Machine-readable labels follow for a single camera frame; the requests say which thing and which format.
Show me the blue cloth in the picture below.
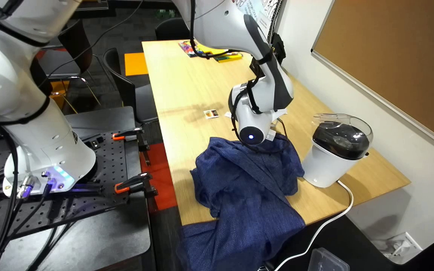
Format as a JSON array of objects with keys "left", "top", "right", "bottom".
[{"left": 178, "top": 132, "right": 307, "bottom": 271}]

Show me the orange black clamp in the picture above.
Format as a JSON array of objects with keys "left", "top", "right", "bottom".
[
  {"left": 113, "top": 171, "right": 160, "bottom": 198},
  {"left": 110, "top": 126, "right": 146, "bottom": 143}
]

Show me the black office chair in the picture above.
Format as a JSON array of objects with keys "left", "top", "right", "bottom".
[
  {"left": 101, "top": 46, "right": 161, "bottom": 126},
  {"left": 154, "top": 16, "right": 191, "bottom": 42},
  {"left": 34, "top": 19, "right": 102, "bottom": 107}
]

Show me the white popcorn maker clear lid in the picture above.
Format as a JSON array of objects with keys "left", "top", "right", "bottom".
[{"left": 301, "top": 111, "right": 374, "bottom": 189}]

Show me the black perforated mounting board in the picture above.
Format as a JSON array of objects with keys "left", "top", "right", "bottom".
[{"left": 0, "top": 131, "right": 132, "bottom": 250}]

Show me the black white colouring poster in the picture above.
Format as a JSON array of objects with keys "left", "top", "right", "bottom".
[{"left": 236, "top": 0, "right": 285, "bottom": 40}]

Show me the clear plastic container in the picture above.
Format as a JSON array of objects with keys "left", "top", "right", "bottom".
[{"left": 307, "top": 247, "right": 351, "bottom": 271}]

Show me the brown cork board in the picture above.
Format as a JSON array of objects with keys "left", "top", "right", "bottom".
[{"left": 310, "top": 0, "right": 434, "bottom": 162}]

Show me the clear plastic packaging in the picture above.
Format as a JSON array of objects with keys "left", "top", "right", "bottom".
[{"left": 372, "top": 230, "right": 423, "bottom": 265}]

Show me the white power cable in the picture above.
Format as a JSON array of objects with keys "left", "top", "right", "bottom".
[{"left": 271, "top": 179, "right": 355, "bottom": 271}]

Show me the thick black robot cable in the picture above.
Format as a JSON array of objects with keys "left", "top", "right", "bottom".
[{"left": 0, "top": 131, "right": 31, "bottom": 271}]

